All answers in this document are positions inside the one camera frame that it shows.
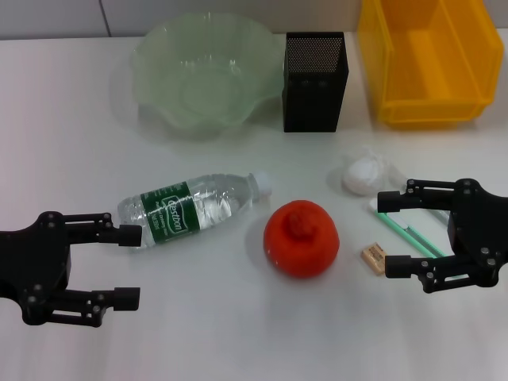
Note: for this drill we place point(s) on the translucent wavy glass fruit bowl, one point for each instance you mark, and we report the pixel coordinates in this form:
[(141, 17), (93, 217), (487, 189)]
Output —
[(206, 79)]

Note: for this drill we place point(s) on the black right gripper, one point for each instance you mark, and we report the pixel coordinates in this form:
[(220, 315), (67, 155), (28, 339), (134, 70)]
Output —
[(484, 230)]

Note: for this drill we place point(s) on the grey glitter pen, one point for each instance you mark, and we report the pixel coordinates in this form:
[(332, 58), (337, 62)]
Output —
[(441, 214)]

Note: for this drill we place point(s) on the yellow plastic bin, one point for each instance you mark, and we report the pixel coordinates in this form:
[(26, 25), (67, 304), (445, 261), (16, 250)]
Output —
[(432, 103)]

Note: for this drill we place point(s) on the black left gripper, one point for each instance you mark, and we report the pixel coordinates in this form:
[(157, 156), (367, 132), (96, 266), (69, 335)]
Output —
[(35, 262)]

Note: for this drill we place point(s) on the clear green-label water bottle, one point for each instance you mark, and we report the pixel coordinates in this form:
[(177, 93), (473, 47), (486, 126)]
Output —
[(190, 206)]

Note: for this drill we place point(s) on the white paper ball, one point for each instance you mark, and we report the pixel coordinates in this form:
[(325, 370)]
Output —
[(361, 174)]

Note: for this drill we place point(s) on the black mesh pen holder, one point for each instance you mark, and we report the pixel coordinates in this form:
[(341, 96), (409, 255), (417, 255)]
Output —
[(313, 95)]

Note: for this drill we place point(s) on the beige eraser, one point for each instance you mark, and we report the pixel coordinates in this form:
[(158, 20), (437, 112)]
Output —
[(373, 258)]

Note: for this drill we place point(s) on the mint green utility knife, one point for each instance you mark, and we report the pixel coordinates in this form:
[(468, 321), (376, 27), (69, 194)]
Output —
[(397, 227)]

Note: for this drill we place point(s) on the red-orange toy orange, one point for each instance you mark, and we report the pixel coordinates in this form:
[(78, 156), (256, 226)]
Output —
[(301, 242)]

